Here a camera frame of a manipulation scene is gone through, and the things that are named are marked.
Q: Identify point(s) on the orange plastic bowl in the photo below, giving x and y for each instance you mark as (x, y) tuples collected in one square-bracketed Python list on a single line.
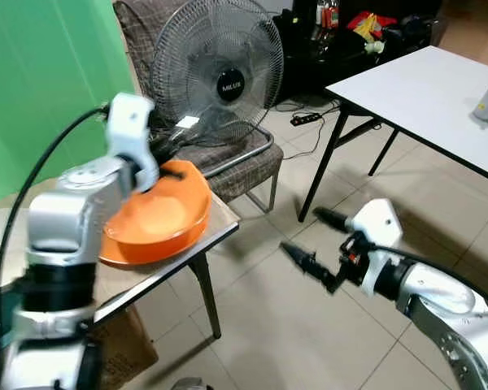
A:
[(159, 215)]

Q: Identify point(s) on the plaid fabric chair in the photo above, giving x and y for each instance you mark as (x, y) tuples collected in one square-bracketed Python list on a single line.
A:
[(244, 166)]

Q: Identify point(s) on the black power strip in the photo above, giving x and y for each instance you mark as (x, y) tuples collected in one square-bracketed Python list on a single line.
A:
[(306, 119)]

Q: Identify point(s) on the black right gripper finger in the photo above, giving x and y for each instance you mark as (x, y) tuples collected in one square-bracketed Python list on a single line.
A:
[(332, 219), (307, 262)]

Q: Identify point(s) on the white table with black legs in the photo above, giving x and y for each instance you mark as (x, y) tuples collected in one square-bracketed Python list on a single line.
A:
[(423, 93)]

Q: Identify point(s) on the grey robot foot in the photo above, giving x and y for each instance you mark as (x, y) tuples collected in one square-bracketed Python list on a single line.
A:
[(191, 383)]

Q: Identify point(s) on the small beige folding table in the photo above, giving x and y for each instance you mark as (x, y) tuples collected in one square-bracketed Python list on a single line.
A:
[(138, 280)]

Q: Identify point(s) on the green backdrop cloth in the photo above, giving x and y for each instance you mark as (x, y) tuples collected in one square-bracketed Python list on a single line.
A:
[(49, 73)]

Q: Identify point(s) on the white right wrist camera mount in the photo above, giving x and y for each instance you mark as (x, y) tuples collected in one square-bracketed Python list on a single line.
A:
[(382, 223)]

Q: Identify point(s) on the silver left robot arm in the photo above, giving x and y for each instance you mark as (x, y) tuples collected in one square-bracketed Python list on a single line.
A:
[(65, 219)]

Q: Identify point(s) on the grey standing fan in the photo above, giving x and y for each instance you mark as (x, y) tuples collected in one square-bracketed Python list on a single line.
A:
[(229, 85)]

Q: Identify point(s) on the red labelled bottle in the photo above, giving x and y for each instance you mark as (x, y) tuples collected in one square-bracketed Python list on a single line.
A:
[(328, 15)]

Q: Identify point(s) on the orange plastic plate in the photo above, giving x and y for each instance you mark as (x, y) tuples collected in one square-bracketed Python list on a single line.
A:
[(146, 253)]

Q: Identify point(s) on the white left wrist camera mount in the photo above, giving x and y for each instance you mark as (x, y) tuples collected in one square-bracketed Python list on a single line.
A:
[(130, 122)]

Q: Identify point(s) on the red and yellow packet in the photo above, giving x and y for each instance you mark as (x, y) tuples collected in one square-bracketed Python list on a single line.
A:
[(370, 24)]

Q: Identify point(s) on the brown cardboard box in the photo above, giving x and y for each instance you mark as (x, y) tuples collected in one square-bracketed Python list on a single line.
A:
[(122, 349)]

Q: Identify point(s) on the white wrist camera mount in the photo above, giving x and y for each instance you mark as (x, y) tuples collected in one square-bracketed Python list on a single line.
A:
[(382, 223), (130, 122)]

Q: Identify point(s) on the black cabinet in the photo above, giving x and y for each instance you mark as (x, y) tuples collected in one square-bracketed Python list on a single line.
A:
[(309, 65)]

